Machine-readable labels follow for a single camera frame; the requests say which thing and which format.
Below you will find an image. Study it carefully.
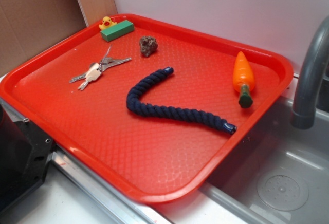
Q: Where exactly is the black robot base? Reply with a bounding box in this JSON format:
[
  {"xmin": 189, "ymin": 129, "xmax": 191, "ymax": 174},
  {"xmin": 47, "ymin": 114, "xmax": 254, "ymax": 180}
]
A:
[{"xmin": 1, "ymin": 107, "xmax": 54, "ymax": 214}]

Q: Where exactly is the grey brown rock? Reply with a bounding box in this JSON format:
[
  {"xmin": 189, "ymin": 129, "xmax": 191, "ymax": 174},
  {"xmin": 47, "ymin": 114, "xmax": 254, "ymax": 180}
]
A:
[{"xmin": 139, "ymin": 36, "xmax": 158, "ymax": 57}]

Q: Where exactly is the red plastic tray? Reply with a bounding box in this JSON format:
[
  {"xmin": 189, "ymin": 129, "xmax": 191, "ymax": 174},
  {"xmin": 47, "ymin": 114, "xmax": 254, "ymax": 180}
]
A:
[{"xmin": 1, "ymin": 14, "xmax": 293, "ymax": 204}]

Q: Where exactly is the silver key bunch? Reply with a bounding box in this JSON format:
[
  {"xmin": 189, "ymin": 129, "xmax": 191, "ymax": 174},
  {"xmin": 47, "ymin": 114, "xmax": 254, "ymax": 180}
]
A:
[{"xmin": 69, "ymin": 45, "xmax": 132, "ymax": 91}]

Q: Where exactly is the orange toy carrot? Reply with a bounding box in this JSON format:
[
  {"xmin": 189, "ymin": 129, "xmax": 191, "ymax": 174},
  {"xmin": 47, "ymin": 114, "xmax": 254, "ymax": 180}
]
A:
[{"xmin": 233, "ymin": 51, "xmax": 255, "ymax": 108}]

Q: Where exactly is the green rectangular block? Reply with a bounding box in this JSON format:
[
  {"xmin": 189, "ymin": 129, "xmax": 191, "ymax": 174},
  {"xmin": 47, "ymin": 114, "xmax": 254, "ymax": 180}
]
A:
[{"xmin": 100, "ymin": 20, "xmax": 135, "ymax": 42}]

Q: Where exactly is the yellow rubber duck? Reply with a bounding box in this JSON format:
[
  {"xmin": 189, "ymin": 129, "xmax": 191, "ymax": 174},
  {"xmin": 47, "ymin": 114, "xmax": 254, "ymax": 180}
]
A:
[{"xmin": 99, "ymin": 16, "xmax": 117, "ymax": 30}]

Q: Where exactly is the grey toy sink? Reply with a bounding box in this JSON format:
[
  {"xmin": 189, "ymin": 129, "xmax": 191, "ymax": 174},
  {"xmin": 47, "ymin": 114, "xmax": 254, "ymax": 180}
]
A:
[{"xmin": 201, "ymin": 98, "xmax": 328, "ymax": 223}]

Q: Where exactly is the grey toy faucet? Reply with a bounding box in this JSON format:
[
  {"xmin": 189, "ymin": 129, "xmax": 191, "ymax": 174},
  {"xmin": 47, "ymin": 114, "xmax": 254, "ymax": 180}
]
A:
[{"xmin": 290, "ymin": 17, "xmax": 328, "ymax": 129}]

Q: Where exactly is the brown cardboard panel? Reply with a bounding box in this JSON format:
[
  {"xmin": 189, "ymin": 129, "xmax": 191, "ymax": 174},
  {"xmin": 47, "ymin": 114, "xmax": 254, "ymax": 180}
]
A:
[{"xmin": 1, "ymin": 0, "xmax": 117, "ymax": 76}]

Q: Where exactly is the dark blue rope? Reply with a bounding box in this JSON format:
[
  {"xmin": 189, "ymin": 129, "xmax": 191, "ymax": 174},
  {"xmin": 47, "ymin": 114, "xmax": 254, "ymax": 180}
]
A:
[{"xmin": 126, "ymin": 66, "xmax": 237, "ymax": 135}]

